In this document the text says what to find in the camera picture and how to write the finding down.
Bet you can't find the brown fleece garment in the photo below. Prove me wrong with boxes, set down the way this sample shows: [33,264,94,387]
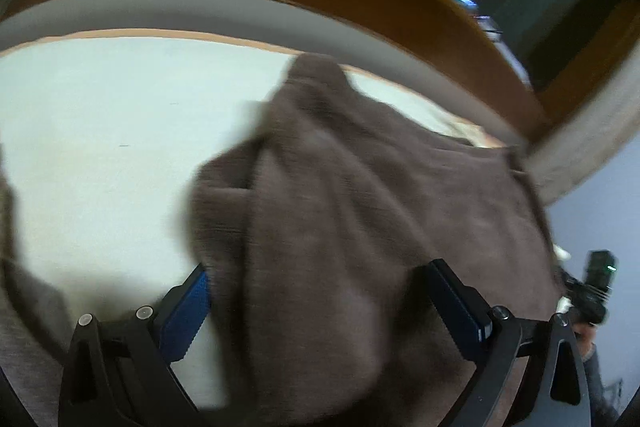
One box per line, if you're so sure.
[187,52,568,427]

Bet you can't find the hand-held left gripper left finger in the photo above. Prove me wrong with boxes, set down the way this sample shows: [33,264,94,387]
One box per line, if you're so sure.
[59,263,211,427]

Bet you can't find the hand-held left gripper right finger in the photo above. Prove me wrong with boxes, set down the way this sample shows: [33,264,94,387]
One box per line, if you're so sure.
[427,258,593,427]

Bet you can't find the eyeglasses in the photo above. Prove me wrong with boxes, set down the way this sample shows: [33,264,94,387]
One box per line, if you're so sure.
[447,0,504,41]

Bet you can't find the person's right forearm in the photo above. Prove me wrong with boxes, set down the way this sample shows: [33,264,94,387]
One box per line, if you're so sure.
[580,342,623,427]

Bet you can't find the grey knitted sweater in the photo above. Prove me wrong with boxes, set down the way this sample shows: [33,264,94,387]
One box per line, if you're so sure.
[0,147,71,427]

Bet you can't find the beige curtain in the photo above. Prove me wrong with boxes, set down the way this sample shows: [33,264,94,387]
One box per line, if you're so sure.
[527,52,640,208]

